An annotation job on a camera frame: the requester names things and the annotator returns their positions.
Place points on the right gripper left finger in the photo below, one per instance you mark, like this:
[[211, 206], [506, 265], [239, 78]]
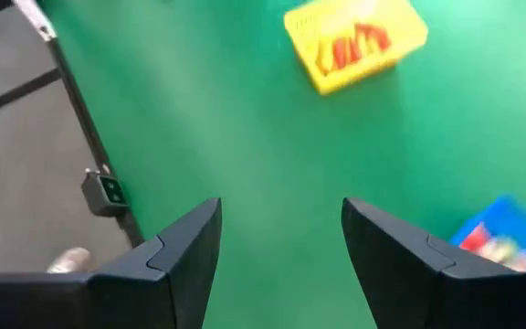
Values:
[[176, 283]]

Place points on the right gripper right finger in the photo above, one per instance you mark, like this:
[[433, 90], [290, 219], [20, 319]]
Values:
[[391, 274]]

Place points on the blue plastic basket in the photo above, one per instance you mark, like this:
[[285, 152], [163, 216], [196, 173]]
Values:
[[509, 215]]

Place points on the red chilli pepper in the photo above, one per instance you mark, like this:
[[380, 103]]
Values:
[[375, 33]]

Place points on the grey clamp device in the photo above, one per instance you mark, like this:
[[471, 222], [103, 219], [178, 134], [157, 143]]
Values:
[[101, 196]]

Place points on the green table mat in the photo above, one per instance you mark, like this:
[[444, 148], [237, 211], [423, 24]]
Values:
[[245, 137]]

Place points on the yellow plastic basket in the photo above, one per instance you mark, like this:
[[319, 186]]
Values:
[[350, 81]]

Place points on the black aluminium table frame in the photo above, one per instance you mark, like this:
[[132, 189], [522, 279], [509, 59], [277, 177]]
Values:
[[80, 109]]

